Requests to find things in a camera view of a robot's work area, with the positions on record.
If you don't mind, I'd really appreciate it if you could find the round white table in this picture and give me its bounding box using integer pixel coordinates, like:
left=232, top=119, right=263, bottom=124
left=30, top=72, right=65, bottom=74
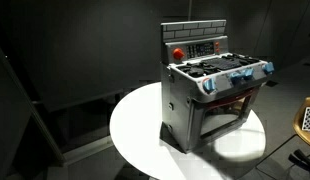
left=110, top=83, right=266, bottom=180

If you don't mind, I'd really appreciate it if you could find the checkerboard calibration card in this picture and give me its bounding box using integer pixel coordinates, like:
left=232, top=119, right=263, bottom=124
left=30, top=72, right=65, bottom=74
left=302, top=107, right=310, bottom=132

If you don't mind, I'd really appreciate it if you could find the grey toy stove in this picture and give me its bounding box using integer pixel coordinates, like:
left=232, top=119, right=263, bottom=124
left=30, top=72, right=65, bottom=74
left=161, top=19, right=273, bottom=153

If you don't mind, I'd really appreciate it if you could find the blue knob far left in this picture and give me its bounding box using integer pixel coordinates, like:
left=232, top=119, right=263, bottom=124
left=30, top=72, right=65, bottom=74
left=203, top=79, right=216, bottom=93

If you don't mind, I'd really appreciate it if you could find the yellow wooden chair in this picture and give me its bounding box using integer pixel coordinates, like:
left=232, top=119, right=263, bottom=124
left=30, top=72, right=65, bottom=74
left=293, top=97, right=310, bottom=146

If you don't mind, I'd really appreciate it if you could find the blue knob middle right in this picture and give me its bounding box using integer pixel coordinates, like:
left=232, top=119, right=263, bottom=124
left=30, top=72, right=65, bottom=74
left=244, top=68, right=254, bottom=80

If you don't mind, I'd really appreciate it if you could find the large orange round knob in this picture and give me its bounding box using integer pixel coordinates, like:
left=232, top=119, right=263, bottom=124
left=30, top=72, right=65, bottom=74
left=173, top=48, right=185, bottom=60

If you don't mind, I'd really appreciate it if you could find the blue knob far right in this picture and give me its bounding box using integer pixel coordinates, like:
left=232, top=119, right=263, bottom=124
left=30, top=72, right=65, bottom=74
left=262, top=62, right=275, bottom=74

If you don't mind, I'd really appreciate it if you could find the blue knob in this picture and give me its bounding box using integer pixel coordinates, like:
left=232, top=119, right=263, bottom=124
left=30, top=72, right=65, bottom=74
left=230, top=73, right=243, bottom=85
left=244, top=68, right=254, bottom=80
left=203, top=79, right=216, bottom=93
left=262, top=62, right=275, bottom=74

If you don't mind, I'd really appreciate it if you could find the blue knob middle left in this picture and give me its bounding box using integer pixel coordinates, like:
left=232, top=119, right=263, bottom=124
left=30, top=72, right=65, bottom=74
left=230, top=73, right=243, bottom=85

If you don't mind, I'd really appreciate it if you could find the orange oven door handle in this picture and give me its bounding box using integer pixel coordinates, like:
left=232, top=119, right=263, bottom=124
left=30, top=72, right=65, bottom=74
left=206, top=88, right=257, bottom=110

